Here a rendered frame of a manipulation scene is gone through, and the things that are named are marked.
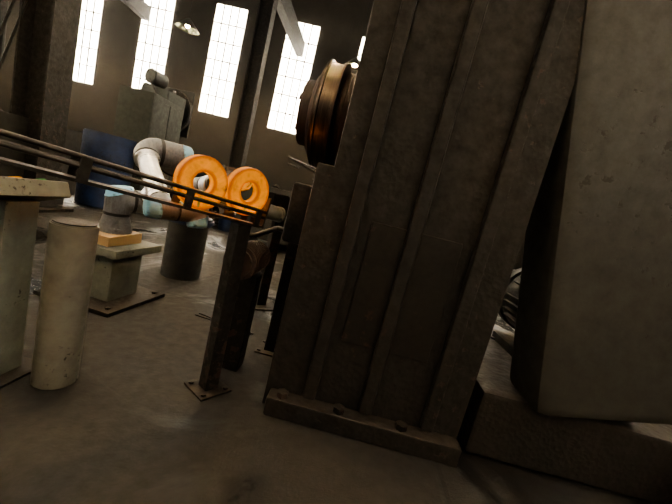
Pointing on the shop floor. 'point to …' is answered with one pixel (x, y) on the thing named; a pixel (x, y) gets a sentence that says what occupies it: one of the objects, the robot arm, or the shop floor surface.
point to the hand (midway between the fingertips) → (248, 185)
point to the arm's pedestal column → (117, 286)
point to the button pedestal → (19, 265)
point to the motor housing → (245, 304)
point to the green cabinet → (146, 117)
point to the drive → (594, 278)
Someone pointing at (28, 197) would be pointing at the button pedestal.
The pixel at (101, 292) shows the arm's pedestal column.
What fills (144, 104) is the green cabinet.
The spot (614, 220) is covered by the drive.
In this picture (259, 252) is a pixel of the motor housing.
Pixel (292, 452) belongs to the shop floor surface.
